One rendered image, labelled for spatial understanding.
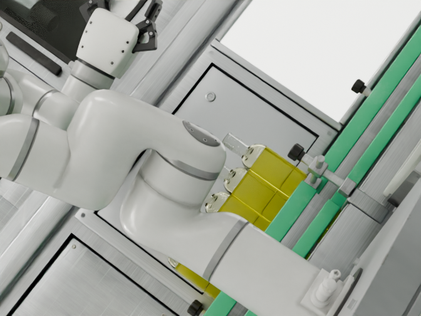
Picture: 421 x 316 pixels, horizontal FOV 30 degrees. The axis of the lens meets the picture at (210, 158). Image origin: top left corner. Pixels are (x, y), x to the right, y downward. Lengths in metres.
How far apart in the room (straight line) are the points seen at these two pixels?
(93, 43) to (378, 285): 0.78
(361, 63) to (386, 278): 0.93
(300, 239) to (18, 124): 0.56
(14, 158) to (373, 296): 0.45
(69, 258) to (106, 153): 0.73
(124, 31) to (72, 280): 0.55
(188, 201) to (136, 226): 0.08
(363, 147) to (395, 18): 0.39
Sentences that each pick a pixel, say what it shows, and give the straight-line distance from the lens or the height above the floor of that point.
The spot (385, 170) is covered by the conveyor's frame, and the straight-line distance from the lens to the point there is 1.46.
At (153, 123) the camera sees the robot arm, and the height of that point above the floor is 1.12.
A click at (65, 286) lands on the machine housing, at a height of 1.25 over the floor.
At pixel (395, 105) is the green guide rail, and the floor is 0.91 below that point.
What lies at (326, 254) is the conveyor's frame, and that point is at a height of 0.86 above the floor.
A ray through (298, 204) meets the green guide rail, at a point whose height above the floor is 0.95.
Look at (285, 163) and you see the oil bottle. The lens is 1.48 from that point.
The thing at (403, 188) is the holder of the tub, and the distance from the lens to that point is 1.28.
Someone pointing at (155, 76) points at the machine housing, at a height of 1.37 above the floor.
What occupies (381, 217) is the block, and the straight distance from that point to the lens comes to 1.34.
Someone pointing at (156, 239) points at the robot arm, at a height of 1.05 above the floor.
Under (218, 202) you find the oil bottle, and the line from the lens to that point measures 1.46.
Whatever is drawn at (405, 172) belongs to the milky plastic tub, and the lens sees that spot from 1.20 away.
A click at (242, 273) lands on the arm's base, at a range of 0.99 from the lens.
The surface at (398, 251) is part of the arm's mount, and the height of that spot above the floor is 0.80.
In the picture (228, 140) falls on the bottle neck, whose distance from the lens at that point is 1.50.
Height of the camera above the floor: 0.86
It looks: 11 degrees up
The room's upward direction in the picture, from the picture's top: 55 degrees counter-clockwise
